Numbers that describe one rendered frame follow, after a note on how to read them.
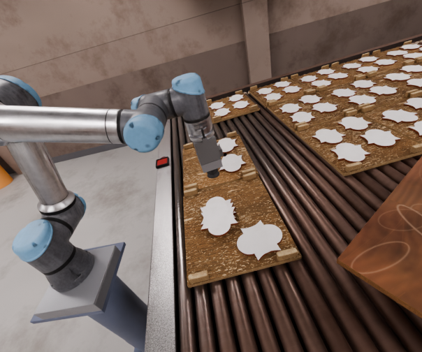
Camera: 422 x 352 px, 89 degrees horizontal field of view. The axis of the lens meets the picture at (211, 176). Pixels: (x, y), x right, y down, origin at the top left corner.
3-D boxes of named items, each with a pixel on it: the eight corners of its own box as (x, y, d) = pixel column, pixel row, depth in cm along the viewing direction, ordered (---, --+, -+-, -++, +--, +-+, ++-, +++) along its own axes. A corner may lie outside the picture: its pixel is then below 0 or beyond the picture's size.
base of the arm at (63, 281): (47, 299, 74) (25, 286, 68) (61, 260, 86) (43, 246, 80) (89, 283, 74) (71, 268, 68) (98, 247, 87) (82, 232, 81)
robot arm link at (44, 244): (30, 276, 70) (-5, 253, 62) (52, 242, 81) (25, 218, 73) (63, 270, 69) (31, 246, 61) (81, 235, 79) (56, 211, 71)
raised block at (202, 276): (191, 284, 64) (188, 280, 62) (190, 279, 65) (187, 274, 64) (209, 279, 64) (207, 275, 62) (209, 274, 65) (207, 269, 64)
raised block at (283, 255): (278, 262, 63) (278, 257, 61) (276, 256, 65) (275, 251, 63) (297, 257, 63) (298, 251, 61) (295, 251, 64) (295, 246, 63)
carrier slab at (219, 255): (188, 288, 65) (186, 286, 64) (184, 198, 98) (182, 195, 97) (302, 258, 64) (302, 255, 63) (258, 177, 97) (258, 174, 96)
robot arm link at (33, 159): (42, 242, 79) (-69, 85, 46) (63, 211, 90) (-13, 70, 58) (77, 242, 79) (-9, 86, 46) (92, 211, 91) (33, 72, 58)
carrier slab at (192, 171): (184, 195, 99) (183, 193, 98) (183, 151, 132) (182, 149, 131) (258, 176, 97) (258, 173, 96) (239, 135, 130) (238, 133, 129)
